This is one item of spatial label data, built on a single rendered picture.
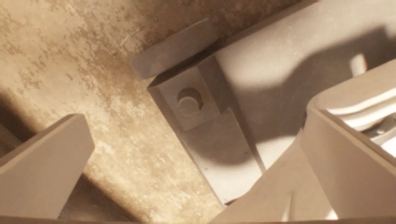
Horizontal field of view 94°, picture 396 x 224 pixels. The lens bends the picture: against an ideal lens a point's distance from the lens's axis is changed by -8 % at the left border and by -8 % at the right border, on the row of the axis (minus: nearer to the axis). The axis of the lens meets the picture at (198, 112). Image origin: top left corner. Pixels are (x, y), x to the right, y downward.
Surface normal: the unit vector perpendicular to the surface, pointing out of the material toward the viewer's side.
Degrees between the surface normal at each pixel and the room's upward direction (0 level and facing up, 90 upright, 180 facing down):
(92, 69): 0
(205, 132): 0
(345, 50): 0
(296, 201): 90
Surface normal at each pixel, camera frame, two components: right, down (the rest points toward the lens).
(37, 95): -0.01, 0.40
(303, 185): -0.45, -0.82
